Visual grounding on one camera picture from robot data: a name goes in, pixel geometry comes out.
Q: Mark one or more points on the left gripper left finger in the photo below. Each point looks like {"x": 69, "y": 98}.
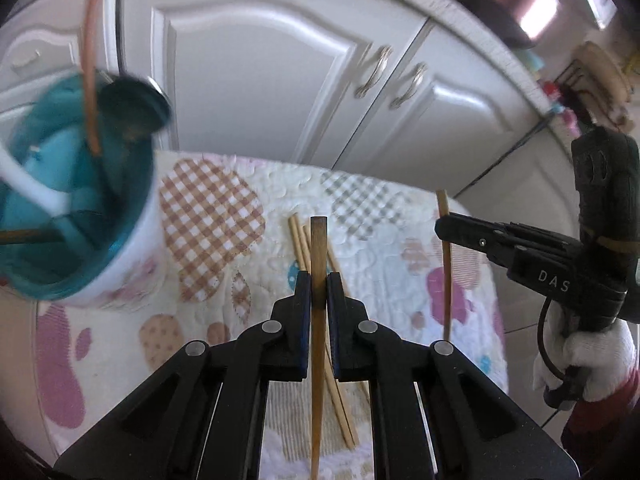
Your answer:
{"x": 201, "y": 415}

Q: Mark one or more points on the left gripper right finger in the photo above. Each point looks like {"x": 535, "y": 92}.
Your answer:
{"x": 434, "y": 413}

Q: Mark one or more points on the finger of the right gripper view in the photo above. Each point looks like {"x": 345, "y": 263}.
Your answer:
{"x": 498, "y": 241}

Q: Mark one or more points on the white ceramic spoon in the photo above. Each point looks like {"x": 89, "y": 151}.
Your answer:
{"x": 54, "y": 203}

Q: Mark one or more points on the metal spoon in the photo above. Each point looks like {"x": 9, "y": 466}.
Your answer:
{"x": 137, "y": 107}

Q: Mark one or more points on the wooden handled fork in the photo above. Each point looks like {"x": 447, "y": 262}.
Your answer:
{"x": 88, "y": 67}

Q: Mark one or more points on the right gloved hand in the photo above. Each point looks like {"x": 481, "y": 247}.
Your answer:
{"x": 609, "y": 357}

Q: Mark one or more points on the white cabinet door right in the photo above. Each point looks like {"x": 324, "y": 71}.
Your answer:
{"x": 443, "y": 117}

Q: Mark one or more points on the white cabinet door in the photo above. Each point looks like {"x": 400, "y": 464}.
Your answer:
{"x": 443, "y": 117}
{"x": 287, "y": 80}

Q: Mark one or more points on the patchwork quilted mat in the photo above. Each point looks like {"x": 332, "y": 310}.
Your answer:
{"x": 229, "y": 241}

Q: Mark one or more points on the dish rack with plates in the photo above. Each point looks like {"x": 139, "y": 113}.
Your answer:
{"x": 596, "y": 90}

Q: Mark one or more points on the teal rimmed utensil holder cup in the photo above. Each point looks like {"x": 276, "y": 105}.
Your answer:
{"x": 113, "y": 255}

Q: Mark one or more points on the white cabinet door left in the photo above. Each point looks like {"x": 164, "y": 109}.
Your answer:
{"x": 287, "y": 80}

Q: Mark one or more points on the white upper drawer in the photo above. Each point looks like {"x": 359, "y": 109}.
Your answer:
{"x": 42, "y": 42}

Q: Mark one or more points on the wooden utensil handle in cup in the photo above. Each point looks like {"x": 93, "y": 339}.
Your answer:
{"x": 30, "y": 236}

